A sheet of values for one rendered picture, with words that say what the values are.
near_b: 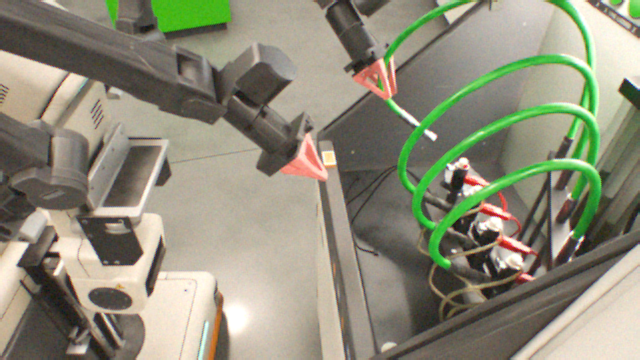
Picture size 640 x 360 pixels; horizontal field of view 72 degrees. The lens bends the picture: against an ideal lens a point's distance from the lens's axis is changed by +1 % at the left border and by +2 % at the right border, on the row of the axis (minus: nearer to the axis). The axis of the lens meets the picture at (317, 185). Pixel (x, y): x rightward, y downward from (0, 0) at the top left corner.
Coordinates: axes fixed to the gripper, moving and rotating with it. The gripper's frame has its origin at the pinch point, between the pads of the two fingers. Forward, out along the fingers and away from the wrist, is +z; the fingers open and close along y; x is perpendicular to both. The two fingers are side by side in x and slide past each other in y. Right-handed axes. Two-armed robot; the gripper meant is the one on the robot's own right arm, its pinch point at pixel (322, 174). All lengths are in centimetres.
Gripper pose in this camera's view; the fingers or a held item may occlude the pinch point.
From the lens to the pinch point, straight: 70.0
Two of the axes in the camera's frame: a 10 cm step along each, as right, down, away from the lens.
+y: 6.8, -4.5, -5.8
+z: 7.2, 5.7, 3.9
